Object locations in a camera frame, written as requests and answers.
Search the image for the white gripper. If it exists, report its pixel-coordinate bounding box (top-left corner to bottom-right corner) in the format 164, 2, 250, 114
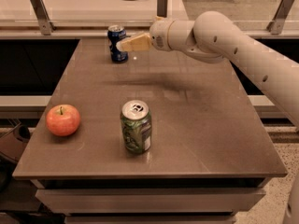
116, 16, 172, 51

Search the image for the blue pepsi can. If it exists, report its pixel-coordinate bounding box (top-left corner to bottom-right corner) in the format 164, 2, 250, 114
107, 24, 128, 63

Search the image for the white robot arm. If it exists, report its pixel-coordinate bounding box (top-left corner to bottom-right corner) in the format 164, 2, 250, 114
116, 11, 299, 128

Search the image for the green soda can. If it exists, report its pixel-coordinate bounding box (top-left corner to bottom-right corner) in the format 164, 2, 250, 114
121, 100, 152, 154

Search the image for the red apple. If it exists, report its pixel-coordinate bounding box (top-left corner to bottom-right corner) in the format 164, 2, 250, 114
46, 105, 80, 136

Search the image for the grey table drawer front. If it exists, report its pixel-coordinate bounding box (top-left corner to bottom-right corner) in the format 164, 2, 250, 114
36, 188, 265, 215

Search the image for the dark chair at left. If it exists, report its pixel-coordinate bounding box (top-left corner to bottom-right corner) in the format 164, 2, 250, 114
0, 124, 31, 163

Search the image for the middle metal railing bracket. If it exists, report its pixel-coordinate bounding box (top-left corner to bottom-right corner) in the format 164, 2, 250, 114
157, 0, 168, 18

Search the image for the metal railing bracket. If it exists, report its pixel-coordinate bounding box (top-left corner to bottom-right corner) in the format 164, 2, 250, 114
157, 0, 168, 18
30, 0, 54, 35
266, 0, 295, 35

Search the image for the left metal railing bracket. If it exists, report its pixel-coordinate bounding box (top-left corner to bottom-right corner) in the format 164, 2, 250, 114
30, 0, 54, 35

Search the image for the right metal railing bracket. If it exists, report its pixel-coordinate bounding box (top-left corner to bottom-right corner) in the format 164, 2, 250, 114
266, 0, 295, 35

